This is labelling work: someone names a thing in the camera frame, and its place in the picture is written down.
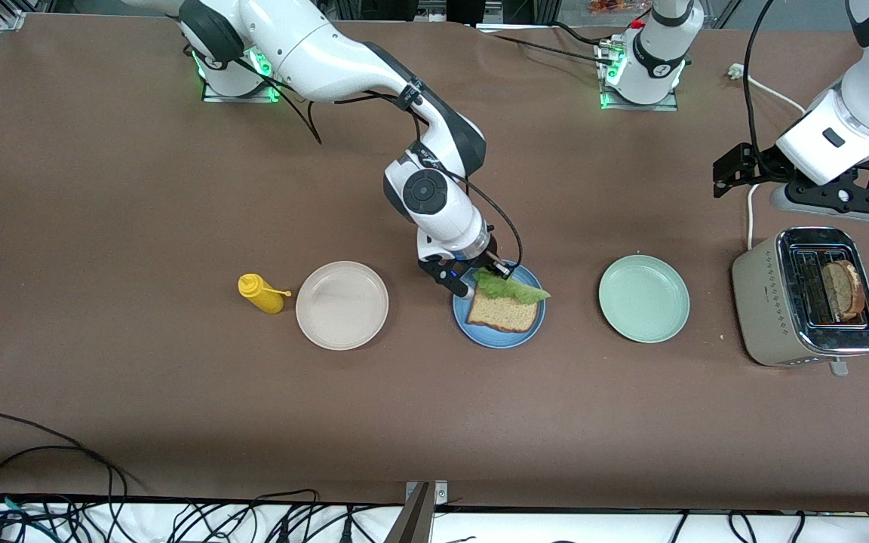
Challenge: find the beige chrome toaster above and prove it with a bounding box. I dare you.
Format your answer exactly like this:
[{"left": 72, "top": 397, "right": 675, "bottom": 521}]
[{"left": 731, "top": 226, "right": 869, "bottom": 378}]

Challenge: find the green lettuce leaf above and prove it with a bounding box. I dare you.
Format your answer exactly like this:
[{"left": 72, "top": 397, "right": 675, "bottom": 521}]
[{"left": 474, "top": 269, "right": 552, "bottom": 305}]

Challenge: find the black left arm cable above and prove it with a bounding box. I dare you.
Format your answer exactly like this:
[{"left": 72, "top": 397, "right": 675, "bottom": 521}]
[{"left": 744, "top": 0, "right": 778, "bottom": 152}]

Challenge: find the black base cable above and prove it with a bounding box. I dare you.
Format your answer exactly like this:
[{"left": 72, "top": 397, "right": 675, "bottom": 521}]
[{"left": 480, "top": 21, "right": 620, "bottom": 65}]

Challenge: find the yellow mustard squeeze bottle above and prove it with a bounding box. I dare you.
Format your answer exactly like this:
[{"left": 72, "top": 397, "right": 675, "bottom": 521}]
[{"left": 238, "top": 273, "right": 293, "bottom": 315}]

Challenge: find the aluminium profile bracket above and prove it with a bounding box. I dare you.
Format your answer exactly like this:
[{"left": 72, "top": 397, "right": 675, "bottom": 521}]
[{"left": 385, "top": 480, "right": 449, "bottom": 543}]

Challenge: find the blue round plate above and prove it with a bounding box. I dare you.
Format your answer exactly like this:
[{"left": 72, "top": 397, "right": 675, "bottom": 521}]
[{"left": 453, "top": 259, "right": 547, "bottom": 349}]

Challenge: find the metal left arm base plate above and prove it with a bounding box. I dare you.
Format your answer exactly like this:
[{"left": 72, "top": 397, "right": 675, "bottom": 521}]
[{"left": 597, "top": 38, "right": 680, "bottom": 112}]

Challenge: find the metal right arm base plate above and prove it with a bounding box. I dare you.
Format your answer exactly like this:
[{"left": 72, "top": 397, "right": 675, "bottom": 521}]
[{"left": 202, "top": 75, "right": 284, "bottom": 103}]

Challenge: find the white toaster power cord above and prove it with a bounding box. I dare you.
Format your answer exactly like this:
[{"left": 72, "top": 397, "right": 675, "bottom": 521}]
[{"left": 729, "top": 64, "right": 809, "bottom": 251}]

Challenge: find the mint green round plate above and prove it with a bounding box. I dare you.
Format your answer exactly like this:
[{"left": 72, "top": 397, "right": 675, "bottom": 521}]
[{"left": 598, "top": 254, "right": 691, "bottom": 345}]

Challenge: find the beige white round plate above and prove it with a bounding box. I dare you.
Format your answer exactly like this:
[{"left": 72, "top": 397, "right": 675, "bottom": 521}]
[{"left": 295, "top": 260, "right": 389, "bottom": 351}]

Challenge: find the brown bread slice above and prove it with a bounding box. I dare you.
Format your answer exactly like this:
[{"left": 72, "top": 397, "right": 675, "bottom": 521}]
[
  {"left": 821, "top": 259, "right": 867, "bottom": 323},
  {"left": 466, "top": 290, "right": 540, "bottom": 334}
]

